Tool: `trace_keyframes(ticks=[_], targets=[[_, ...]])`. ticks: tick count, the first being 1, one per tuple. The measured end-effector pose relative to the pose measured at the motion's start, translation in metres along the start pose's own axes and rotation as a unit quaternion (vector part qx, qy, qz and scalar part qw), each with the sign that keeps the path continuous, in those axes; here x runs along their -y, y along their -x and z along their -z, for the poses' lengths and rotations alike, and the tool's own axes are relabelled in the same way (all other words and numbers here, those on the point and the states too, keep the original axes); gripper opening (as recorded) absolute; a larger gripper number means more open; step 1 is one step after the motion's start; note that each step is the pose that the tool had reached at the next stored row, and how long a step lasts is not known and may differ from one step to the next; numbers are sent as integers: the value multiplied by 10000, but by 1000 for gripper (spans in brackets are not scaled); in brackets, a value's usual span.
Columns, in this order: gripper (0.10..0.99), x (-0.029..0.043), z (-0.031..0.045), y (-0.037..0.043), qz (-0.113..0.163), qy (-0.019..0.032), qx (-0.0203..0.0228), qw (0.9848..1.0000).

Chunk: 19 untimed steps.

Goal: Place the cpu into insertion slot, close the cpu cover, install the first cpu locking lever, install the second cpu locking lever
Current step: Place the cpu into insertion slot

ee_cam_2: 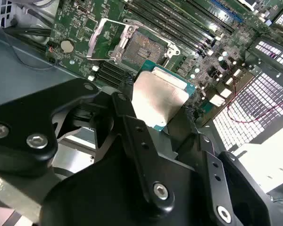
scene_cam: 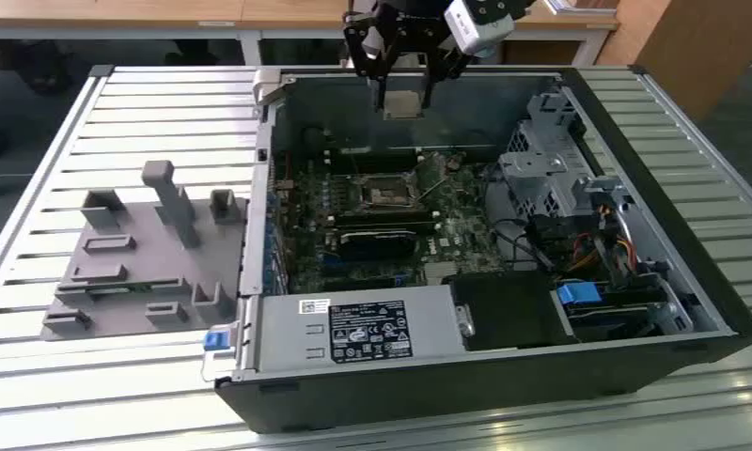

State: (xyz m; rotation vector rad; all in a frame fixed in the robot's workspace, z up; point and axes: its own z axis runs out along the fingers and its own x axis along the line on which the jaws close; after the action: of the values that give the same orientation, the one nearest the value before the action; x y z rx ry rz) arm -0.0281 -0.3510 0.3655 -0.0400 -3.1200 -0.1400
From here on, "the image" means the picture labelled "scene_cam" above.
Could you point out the blue disk carrier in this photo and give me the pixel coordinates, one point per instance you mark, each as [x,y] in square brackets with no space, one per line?
[577,295]

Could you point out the black plastic shroud box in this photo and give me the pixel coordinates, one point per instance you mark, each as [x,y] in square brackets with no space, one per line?
[506,310]

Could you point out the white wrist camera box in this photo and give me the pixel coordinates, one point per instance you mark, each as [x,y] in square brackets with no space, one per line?
[476,26]

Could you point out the blue case latch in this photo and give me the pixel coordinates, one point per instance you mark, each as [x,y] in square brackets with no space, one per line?
[217,339]

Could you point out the green RAM stick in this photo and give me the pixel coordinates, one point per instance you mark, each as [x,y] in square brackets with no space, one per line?
[143,286]

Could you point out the wooden cabinet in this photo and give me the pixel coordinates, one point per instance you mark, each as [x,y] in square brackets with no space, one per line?
[701,47]

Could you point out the black graphics card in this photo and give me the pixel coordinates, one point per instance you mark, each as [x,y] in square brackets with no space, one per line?
[376,244]

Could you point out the silver power supply unit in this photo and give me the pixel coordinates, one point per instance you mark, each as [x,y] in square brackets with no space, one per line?
[288,329]

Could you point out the thin metal locking lever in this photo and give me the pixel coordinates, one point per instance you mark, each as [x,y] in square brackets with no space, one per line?
[432,188]

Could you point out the gray plastic parts rack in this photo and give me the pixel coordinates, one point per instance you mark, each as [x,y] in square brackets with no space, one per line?
[150,253]

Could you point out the green motherboard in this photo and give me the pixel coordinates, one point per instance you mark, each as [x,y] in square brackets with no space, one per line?
[457,225]

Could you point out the black RAM slot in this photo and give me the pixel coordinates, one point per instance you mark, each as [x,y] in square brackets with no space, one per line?
[376,154]
[381,225]
[376,165]
[381,216]

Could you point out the long wooden desk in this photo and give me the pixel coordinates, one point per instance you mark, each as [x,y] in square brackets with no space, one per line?
[162,11]

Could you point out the small silver heat sink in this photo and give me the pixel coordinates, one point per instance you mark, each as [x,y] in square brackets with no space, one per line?
[440,272]

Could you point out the black expansion slot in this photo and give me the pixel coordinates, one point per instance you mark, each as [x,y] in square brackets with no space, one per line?
[357,283]

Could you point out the black CPU socket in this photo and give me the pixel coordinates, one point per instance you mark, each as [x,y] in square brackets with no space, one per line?
[388,192]

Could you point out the small square silver CPU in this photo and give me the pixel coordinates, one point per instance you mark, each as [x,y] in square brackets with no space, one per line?
[404,104]

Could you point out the silver disk bay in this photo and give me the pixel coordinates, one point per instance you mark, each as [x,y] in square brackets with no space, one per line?
[664,315]

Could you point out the silver metal drive cage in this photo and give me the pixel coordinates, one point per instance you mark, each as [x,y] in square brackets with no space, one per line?
[532,178]

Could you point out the black open PC case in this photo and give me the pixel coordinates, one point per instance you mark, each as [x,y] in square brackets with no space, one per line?
[476,394]

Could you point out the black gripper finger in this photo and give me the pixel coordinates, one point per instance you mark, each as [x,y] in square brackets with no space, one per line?
[366,51]
[448,56]

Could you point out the silver case latch bracket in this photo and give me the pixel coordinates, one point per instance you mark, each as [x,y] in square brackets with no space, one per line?
[216,364]

